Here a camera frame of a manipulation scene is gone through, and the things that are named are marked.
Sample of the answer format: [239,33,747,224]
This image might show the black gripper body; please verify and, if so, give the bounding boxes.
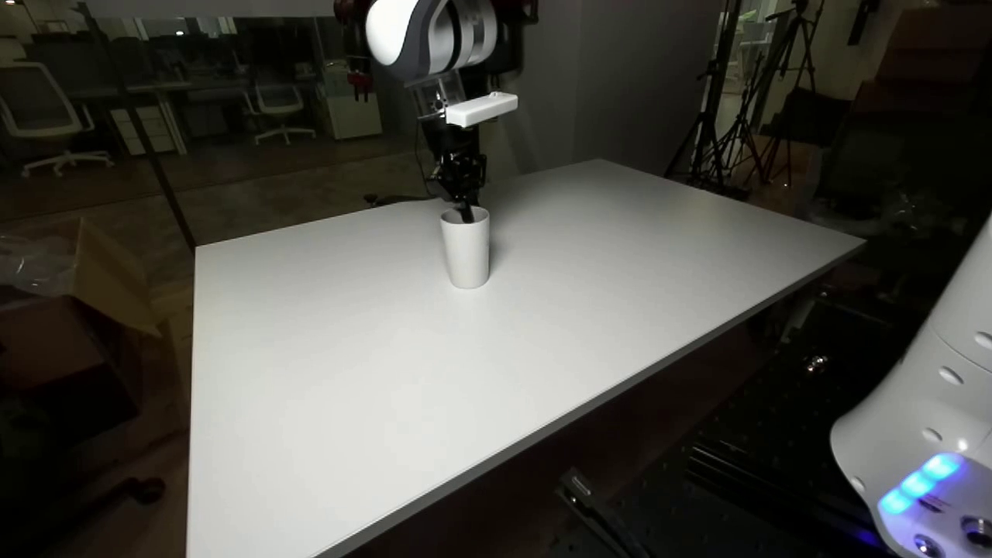
[416,109,489,196]

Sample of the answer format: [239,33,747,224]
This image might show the white office chair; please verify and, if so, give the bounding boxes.
[0,58,114,181]
[245,80,318,150]

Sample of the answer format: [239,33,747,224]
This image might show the white mug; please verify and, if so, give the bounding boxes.
[437,206,494,292]

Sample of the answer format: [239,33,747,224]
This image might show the white cabinet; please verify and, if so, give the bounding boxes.
[311,58,386,146]

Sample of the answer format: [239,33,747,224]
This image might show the black tripod stand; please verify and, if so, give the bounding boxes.
[662,0,831,206]

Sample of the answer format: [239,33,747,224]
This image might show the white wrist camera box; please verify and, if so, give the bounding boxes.
[444,87,519,132]

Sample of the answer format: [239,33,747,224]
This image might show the white device with blue lights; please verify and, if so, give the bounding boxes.
[826,215,992,558]

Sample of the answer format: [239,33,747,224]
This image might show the brown cardboard box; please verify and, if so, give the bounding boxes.
[0,215,170,428]

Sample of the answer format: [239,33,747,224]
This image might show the thin black pole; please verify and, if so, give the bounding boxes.
[72,0,201,254]

